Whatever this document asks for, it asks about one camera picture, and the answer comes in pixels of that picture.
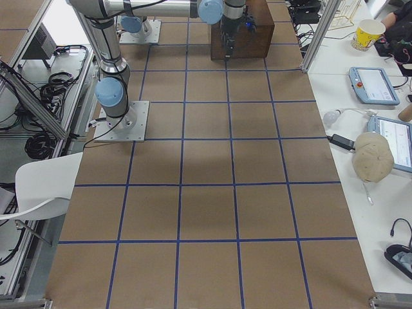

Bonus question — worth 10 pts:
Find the white plastic chair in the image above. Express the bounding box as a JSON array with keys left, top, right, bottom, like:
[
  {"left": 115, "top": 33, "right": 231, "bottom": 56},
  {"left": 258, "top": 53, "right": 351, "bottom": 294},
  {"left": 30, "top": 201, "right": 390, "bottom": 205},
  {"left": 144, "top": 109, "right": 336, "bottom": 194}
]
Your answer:
[{"left": 1, "top": 152, "right": 83, "bottom": 221}]

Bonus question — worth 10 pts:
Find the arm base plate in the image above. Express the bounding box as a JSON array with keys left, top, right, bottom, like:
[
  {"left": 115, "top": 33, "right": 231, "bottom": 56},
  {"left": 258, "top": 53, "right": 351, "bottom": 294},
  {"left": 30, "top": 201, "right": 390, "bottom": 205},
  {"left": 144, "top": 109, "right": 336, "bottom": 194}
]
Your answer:
[
  {"left": 93, "top": 100, "right": 149, "bottom": 142},
  {"left": 118, "top": 17, "right": 162, "bottom": 45}
]

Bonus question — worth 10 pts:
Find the gold wire rack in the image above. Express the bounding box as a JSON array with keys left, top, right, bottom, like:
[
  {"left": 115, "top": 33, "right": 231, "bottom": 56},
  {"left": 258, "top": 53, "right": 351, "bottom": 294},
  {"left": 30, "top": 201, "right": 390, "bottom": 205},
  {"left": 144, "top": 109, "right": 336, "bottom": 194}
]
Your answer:
[{"left": 329, "top": 0, "right": 361, "bottom": 30}]

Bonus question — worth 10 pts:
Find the yellow popcorn bucket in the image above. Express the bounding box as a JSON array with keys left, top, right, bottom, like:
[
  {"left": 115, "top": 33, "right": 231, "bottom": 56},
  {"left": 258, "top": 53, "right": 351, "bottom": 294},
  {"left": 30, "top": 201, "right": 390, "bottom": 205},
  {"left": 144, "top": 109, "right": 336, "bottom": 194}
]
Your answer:
[{"left": 351, "top": 19, "right": 386, "bottom": 52}]

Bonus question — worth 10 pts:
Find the blue teach pendant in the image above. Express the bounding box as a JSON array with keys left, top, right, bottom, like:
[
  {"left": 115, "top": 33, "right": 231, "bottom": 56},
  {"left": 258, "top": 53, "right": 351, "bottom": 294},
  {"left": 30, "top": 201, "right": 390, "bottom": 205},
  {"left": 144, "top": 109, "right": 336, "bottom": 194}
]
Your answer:
[
  {"left": 348, "top": 67, "right": 400, "bottom": 106},
  {"left": 368, "top": 116, "right": 411, "bottom": 173}
]

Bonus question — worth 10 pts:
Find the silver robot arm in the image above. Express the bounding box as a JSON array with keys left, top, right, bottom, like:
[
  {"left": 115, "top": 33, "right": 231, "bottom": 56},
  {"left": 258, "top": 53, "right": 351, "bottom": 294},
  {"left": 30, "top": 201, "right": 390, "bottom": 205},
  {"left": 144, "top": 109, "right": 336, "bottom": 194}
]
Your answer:
[
  {"left": 68, "top": 0, "right": 248, "bottom": 83},
  {"left": 120, "top": 16, "right": 152, "bottom": 36}
]

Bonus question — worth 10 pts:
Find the black power adapter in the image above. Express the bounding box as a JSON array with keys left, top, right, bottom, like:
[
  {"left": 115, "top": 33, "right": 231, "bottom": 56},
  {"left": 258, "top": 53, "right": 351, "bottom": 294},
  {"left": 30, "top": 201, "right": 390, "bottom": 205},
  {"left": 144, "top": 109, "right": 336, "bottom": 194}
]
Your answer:
[{"left": 327, "top": 134, "right": 355, "bottom": 151}]

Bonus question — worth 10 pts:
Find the dark wooden drawer cabinet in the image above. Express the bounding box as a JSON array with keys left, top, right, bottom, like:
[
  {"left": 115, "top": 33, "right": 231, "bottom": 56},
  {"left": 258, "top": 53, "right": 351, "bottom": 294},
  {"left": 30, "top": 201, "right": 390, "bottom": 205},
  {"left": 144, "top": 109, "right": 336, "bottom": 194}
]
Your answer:
[{"left": 211, "top": 1, "right": 275, "bottom": 61}]

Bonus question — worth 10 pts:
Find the beige cap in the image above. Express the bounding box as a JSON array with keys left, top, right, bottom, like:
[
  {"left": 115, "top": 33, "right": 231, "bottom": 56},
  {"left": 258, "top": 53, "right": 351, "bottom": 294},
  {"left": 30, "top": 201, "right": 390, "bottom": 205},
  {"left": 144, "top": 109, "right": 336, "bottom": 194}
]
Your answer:
[{"left": 352, "top": 132, "right": 395, "bottom": 183}]

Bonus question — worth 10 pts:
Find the cardboard tube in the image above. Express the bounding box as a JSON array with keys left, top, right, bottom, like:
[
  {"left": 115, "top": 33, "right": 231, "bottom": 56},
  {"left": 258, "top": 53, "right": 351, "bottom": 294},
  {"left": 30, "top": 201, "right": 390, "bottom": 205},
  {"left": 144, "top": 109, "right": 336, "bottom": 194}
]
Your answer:
[{"left": 398, "top": 105, "right": 412, "bottom": 122}]

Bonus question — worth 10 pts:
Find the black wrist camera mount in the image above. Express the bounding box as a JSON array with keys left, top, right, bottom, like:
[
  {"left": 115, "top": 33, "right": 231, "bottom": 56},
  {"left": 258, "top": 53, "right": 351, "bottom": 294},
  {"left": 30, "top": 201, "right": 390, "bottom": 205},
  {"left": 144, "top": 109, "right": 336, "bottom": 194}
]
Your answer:
[{"left": 243, "top": 6, "right": 256, "bottom": 33}]

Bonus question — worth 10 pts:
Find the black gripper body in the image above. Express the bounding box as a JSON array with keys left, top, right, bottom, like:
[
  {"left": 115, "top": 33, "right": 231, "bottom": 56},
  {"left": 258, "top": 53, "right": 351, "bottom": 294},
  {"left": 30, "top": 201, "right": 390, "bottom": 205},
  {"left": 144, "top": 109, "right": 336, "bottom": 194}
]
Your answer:
[{"left": 220, "top": 16, "right": 243, "bottom": 38}]

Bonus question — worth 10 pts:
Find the white light bulb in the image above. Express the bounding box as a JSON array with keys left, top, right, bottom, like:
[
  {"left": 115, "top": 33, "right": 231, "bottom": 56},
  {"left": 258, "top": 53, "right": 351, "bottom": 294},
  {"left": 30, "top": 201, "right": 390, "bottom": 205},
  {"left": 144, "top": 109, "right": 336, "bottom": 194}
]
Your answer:
[{"left": 323, "top": 109, "right": 342, "bottom": 126}]

